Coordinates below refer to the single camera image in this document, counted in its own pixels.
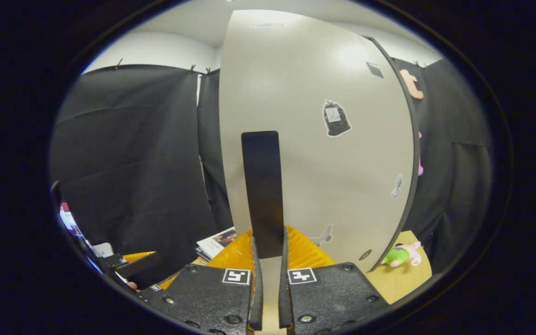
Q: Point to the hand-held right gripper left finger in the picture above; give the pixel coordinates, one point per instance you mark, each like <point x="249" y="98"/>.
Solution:
<point x="207" y="298"/>

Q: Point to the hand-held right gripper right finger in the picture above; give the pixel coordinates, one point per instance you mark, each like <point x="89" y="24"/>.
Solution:
<point x="333" y="293"/>

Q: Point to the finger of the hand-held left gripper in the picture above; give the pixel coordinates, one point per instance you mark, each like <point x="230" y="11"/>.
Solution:
<point x="140" y="266"/>

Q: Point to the printed magazine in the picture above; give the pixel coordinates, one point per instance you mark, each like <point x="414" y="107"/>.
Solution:
<point x="217" y="243"/>

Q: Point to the green pink plush toy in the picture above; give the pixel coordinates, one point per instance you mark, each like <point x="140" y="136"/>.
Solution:
<point x="400" y="255"/>

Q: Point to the black backdrop cloth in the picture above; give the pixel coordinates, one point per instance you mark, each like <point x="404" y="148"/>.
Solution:
<point x="454" y="186"/>
<point x="133" y="163"/>

